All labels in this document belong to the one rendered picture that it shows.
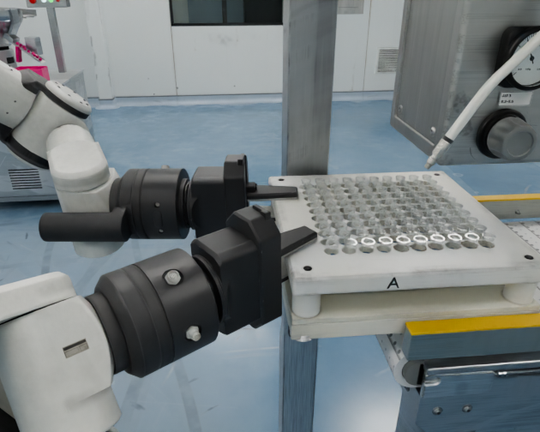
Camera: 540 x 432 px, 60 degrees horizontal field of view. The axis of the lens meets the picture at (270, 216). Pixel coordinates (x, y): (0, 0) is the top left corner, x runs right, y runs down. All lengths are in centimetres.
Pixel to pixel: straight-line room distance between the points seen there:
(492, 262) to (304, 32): 34
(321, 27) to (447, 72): 31
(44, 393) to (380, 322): 29
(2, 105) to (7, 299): 51
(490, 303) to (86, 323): 37
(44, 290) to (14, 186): 287
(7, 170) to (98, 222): 265
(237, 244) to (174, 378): 142
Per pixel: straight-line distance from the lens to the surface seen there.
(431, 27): 37
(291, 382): 88
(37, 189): 318
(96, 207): 58
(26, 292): 36
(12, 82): 82
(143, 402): 175
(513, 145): 33
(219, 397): 172
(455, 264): 47
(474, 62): 33
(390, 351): 51
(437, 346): 48
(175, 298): 37
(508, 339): 51
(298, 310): 44
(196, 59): 564
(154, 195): 55
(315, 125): 64
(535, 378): 57
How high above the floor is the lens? 127
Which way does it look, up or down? 27 degrees down
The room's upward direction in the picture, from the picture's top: straight up
